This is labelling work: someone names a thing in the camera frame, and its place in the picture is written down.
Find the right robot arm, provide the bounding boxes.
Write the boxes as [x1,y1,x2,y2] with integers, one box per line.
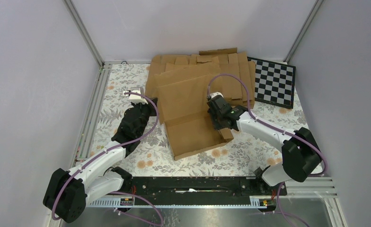
[207,93,323,195]

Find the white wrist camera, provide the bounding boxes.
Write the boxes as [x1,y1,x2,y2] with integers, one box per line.
[123,87,148,104]
[207,92,223,100]

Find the black white checkerboard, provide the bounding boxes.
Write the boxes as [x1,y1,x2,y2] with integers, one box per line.
[247,57,296,109]

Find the stack of flat cardboard blanks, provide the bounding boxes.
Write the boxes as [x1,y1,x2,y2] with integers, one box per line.
[145,48,256,107]

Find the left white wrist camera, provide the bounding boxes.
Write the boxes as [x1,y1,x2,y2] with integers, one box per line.
[123,87,148,104]

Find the floral table mat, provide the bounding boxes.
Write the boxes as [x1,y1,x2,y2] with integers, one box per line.
[89,63,325,178]

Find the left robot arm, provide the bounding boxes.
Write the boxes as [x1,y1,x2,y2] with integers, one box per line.
[43,95,159,223]

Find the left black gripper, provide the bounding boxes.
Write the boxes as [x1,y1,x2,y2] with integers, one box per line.
[132,96,159,137]

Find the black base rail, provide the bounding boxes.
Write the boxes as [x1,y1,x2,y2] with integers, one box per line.
[120,176,287,206]

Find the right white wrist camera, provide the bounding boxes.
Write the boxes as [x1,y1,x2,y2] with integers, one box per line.
[207,92,223,100]

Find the brown cardboard box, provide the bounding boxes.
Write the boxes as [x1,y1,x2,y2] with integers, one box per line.
[154,63,234,160]

